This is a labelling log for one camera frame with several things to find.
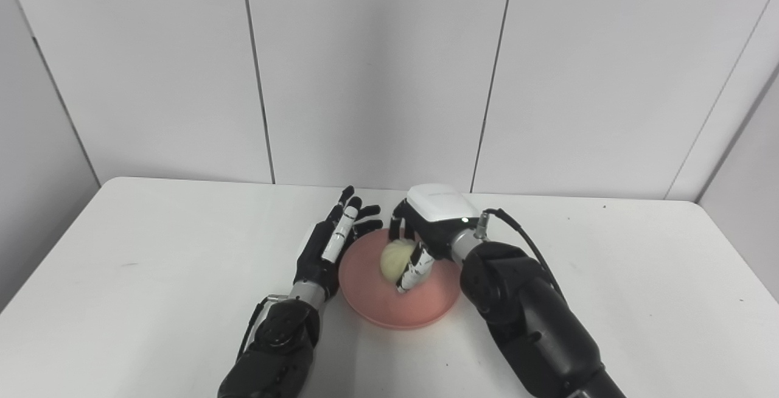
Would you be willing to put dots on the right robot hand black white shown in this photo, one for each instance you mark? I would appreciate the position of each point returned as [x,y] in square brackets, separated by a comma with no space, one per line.
[435,221]

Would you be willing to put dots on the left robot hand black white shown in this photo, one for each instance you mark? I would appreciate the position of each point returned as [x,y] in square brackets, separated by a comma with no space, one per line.
[328,246]

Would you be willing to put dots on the white steamed bun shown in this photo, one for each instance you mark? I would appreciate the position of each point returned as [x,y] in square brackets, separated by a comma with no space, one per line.
[395,261]

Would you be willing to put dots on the pink round plate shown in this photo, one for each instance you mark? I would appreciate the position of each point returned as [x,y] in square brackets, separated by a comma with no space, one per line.
[389,300]

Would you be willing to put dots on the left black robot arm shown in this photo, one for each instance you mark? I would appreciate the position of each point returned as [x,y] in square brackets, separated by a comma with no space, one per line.
[277,343]

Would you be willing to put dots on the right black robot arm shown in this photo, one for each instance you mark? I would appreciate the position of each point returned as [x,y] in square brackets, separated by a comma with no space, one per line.
[523,319]

